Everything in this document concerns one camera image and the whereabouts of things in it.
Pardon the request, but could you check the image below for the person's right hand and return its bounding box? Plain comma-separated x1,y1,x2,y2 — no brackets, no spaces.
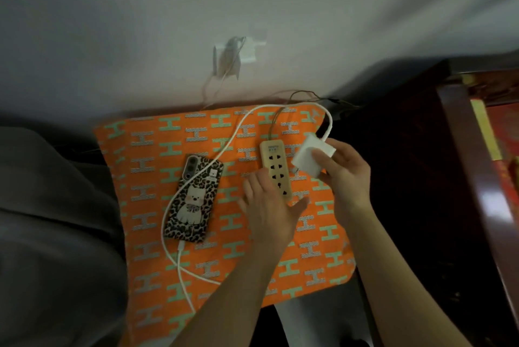
312,138,372,219

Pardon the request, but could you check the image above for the phone with leopard case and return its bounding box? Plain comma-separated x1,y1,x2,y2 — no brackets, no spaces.
163,155,225,244

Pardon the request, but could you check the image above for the dark wooden cabinet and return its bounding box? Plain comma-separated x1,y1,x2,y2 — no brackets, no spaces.
324,48,519,347

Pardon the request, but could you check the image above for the person's left hand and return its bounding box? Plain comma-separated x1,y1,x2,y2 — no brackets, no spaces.
238,170,310,255

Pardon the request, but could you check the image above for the red and yellow box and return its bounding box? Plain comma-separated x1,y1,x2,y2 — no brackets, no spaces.
470,98,519,222

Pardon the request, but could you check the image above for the grey blanket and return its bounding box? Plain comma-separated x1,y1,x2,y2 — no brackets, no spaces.
0,125,129,347

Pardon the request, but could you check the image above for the white wall socket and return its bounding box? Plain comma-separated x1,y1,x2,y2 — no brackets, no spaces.
212,43,244,80

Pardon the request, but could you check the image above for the white charger adapter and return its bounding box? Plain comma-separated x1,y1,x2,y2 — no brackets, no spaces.
291,134,337,179

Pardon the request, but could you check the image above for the beige power strip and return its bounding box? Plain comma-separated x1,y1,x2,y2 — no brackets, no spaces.
259,139,294,203

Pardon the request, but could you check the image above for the orange patterned cloth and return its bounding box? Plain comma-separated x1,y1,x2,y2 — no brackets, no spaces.
94,104,357,347

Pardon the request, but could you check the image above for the person's right forearm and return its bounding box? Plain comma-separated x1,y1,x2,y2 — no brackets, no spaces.
337,200,474,347

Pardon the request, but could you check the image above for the white wall plug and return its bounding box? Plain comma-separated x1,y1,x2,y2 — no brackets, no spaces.
240,38,267,64

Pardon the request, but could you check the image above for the white charging cable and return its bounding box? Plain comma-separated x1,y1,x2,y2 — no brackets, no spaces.
161,103,334,316

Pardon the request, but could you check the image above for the person's left forearm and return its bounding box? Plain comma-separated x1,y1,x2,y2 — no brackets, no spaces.
170,237,301,347

